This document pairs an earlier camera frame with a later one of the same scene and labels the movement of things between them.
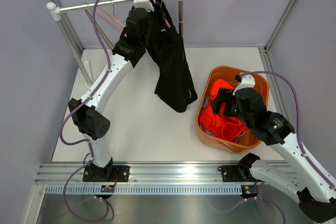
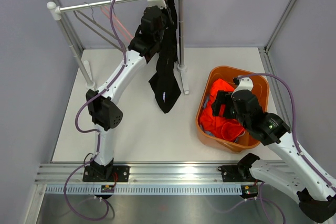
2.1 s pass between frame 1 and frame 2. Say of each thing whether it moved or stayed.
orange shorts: stayed
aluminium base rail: stayed
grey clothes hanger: moved
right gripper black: stayed
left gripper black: moved
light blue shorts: stayed
